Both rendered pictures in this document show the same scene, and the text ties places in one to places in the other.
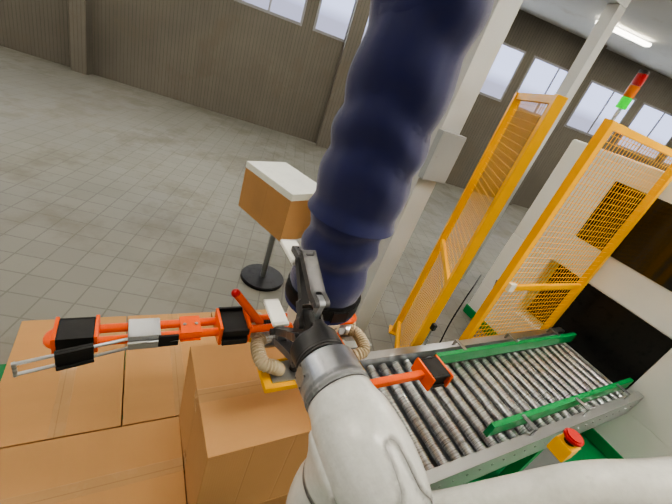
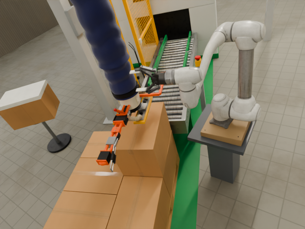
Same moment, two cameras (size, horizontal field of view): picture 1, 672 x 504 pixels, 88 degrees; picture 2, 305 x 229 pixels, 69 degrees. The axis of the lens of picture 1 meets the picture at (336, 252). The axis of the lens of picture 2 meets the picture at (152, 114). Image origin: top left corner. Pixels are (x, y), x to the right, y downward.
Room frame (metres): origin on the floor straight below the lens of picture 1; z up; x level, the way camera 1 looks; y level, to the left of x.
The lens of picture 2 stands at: (-0.53, 0.69, 2.29)
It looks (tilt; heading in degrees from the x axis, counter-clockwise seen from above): 40 degrees down; 328
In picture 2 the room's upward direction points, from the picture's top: 18 degrees counter-clockwise
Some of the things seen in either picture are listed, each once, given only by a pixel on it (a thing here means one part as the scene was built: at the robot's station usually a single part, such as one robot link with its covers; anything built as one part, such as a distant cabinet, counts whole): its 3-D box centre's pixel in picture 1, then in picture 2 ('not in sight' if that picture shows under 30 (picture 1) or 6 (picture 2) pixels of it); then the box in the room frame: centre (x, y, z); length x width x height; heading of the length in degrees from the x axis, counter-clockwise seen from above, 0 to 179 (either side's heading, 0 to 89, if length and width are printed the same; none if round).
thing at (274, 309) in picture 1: (275, 312); (141, 89); (0.51, 0.07, 1.51); 0.07 x 0.03 x 0.01; 35
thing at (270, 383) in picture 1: (314, 365); (143, 108); (0.79, -0.06, 1.12); 0.34 x 0.10 x 0.05; 125
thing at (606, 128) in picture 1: (548, 280); (144, 26); (2.44, -1.54, 1.05); 1.17 x 0.10 x 2.10; 125
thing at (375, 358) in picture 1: (465, 350); (150, 74); (2.02, -1.09, 0.50); 2.31 x 0.05 x 0.19; 125
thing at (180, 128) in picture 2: not in sight; (157, 128); (1.08, -0.31, 0.48); 0.70 x 0.03 x 0.15; 35
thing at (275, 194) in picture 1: (282, 199); (30, 104); (2.67, 0.56, 0.82); 0.60 x 0.40 x 0.40; 55
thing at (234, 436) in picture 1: (275, 414); (144, 138); (0.87, 0.00, 0.74); 0.60 x 0.40 x 0.40; 126
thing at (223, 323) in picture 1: (232, 325); (120, 120); (0.73, 0.20, 1.23); 0.10 x 0.08 x 0.06; 35
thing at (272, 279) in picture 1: (269, 250); (49, 130); (2.67, 0.56, 0.31); 0.40 x 0.40 x 0.62
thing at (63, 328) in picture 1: (77, 334); (104, 157); (0.53, 0.49, 1.23); 0.08 x 0.07 x 0.05; 125
